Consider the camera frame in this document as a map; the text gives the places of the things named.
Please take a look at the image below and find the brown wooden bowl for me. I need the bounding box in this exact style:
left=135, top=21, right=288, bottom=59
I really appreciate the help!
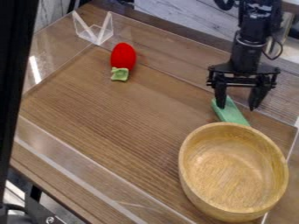
left=178, top=122, right=289, bottom=222

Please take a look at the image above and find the black cable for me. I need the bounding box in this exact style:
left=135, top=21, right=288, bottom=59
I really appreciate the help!
left=262, top=30, right=286, bottom=61

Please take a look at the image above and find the clear acrylic corner bracket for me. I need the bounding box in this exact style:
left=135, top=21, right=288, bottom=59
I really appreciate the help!
left=71, top=11, right=114, bottom=46

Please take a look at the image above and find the clear acrylic tray wall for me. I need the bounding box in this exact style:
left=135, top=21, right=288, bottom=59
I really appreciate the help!
left=13, top=4, right=299, bottom=224

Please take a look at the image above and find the red plush strawberry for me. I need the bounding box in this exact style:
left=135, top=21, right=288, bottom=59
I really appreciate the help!
left=110, top=42, right=137, bottom=81

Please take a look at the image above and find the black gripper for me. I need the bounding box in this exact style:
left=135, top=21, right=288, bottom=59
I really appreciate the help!
left=208, top=62, right=281, bottom=111

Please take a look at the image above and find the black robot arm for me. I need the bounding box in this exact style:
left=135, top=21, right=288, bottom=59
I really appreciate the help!
left=208, top=0, right=284, bottom=110

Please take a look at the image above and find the green stick block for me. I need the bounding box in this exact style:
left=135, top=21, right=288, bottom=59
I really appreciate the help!
left=212, top=97, right=250, bottom=126

